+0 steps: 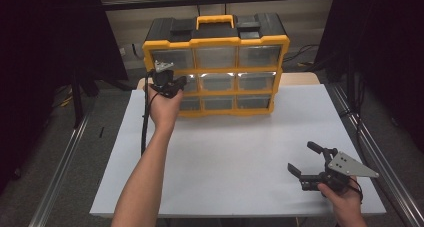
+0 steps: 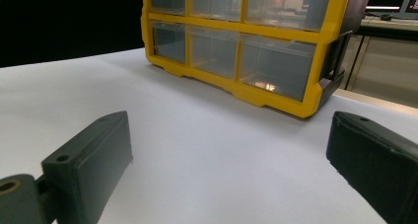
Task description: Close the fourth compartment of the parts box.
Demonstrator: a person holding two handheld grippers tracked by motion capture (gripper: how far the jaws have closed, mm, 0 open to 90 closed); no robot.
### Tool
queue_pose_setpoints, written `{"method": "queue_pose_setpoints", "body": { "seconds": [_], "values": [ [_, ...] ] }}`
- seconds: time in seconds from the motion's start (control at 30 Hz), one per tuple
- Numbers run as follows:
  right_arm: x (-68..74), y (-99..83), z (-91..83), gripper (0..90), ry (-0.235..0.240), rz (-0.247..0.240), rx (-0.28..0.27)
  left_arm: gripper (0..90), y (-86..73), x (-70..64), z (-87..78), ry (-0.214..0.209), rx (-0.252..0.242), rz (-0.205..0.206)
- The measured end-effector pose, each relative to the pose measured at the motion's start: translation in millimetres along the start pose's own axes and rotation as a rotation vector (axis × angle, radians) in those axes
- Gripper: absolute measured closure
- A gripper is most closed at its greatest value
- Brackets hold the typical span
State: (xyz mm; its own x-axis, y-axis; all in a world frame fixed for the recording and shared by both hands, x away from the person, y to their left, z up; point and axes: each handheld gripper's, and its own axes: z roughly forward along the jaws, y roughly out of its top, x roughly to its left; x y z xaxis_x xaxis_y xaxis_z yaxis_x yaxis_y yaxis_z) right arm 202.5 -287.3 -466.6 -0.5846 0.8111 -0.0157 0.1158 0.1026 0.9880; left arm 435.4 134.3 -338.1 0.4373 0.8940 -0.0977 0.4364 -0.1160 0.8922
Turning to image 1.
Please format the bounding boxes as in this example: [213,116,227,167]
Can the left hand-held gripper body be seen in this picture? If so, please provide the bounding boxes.
[148,60,176,89]

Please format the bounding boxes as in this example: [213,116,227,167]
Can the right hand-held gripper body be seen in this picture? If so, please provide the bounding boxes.
[300,147,381,193]

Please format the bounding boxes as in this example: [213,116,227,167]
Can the clear plastic drawer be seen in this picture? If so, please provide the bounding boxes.
[181,74,199,94]

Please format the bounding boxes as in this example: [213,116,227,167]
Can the yellow black drawer organizer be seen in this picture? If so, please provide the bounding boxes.
[142,13,291,118]

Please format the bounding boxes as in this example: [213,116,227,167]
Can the person's left hand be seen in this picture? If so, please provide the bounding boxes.
[147,85,185,130]

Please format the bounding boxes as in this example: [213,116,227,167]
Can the person's right hand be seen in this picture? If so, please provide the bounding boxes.
[316,176,363,218]

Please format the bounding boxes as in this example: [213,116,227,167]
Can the set of clear organizer drawers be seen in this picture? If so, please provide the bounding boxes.
[151,45,283,112]

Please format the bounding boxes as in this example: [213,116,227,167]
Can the black horizontal bar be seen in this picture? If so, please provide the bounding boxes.
[99,0,338,12]

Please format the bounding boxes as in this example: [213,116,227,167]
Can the black metal stand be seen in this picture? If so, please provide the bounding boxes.
[69,66,101,129]

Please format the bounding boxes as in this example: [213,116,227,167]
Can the black curtain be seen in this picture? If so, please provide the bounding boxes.
[0,0,130,195]
[314,0,424,155]

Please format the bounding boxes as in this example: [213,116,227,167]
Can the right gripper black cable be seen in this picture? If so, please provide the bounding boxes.
[348,176,365,203]

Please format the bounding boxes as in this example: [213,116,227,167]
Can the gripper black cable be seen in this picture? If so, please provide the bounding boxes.
[348,176,365,203]
[140,71,160,157]

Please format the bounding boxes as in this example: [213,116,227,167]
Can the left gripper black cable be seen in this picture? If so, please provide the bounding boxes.
[140,71,160,157]

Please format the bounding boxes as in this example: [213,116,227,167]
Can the aluminium floor rail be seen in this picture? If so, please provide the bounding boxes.
[28,113,92,227]
[328,83,424,227]

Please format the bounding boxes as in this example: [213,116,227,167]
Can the black floor cables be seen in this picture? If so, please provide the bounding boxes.
[283,43,321,69]

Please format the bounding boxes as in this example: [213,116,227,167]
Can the yellow floor cable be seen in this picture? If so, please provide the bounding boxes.
[50,86,76,109]

